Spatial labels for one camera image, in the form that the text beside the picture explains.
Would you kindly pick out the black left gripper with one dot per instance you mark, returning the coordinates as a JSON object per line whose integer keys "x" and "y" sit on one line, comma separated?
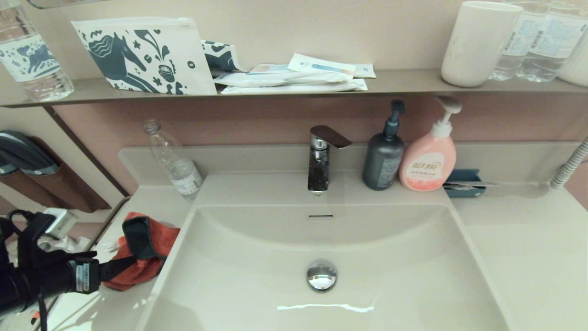
{"x": 64, "y": 276}

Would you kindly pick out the orange and grey cleaning cloth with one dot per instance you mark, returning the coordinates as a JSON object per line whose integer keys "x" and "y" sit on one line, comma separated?
{"x": 165, "y": 234}

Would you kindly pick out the chrome sink faucet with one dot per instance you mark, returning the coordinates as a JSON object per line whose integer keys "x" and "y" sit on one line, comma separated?
{"x": 318, "y": 170}

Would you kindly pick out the white ceramic sink basin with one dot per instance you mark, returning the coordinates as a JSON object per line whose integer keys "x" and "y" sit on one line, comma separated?
{"x": 390, "y": 257}

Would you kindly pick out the small orange black object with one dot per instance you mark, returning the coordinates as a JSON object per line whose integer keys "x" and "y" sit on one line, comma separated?
{"x": 35, "y": 316}

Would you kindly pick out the empty clear plastic bottle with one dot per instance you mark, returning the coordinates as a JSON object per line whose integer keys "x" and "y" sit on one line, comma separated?
{"x": 180, "y": 172}

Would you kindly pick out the dark grey slipper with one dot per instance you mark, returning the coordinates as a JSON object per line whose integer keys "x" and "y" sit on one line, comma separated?
{"x": 26, "y": 151}
{"x": 5, "y": 168}

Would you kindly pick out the chrome drain stopper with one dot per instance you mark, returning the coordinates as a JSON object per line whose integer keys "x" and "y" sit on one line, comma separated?
{"x": 321, "y": 275}

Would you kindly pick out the large horse print pouch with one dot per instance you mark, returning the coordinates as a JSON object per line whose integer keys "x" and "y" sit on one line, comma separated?
{"x": 138, "y": 59}

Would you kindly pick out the horse label water bottle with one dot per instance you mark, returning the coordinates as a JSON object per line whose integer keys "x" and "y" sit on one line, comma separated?
{"x": 33, "y": 59}

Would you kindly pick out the small horse print pouch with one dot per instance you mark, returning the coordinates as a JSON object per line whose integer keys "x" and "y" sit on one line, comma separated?
{"x": 219, "y": 56}

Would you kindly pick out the long white plastic packet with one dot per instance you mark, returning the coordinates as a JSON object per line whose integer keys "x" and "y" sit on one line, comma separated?
{"x": 275, "y": 79}

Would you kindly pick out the pale blue packet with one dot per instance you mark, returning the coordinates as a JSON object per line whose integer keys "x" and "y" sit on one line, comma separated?
{"x": 271, "y": 68}

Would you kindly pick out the flat white plastic packet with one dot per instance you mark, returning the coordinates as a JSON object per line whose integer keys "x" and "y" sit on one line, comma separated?
{"x": 321, "y": 86}

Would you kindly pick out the white packet with blue stripe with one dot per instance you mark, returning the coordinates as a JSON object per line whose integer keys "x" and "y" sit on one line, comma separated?
{"x": 317, "y": 65}

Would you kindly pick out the dark grey pump bottle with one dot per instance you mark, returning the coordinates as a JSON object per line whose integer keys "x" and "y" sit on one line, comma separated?
{"x": 381, "y": 161}

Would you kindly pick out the small white logo sachet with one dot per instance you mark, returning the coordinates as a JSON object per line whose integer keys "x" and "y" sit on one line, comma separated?
{"x": 365, "y": 70}

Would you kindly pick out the pink pump soap bottle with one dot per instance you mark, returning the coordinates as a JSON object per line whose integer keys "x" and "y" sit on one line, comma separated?
{"x": 426, "y": 165}

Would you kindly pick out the blue plastic holder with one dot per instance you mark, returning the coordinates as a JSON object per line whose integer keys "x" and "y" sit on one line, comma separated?
{"x": 461, "y": 177}

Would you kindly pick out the tall white cup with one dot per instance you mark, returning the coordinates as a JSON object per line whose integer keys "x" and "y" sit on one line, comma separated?
{"x": 475, "y": 46}

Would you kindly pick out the white label water bottle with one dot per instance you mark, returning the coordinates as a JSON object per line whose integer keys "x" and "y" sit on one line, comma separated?
{"x": 549, "y": 49}
{"x": 514, "y": 49}

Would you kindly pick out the white ribbed container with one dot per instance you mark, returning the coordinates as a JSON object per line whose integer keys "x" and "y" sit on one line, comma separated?
{"x": 576, "y": 63}

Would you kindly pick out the brown fabric wall pocket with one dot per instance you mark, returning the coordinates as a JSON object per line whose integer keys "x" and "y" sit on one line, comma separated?
{"x": 69, "y": 191}

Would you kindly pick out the grey wall shelf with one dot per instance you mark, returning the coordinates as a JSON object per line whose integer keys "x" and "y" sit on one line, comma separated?
{"x": 404, "y": 82}

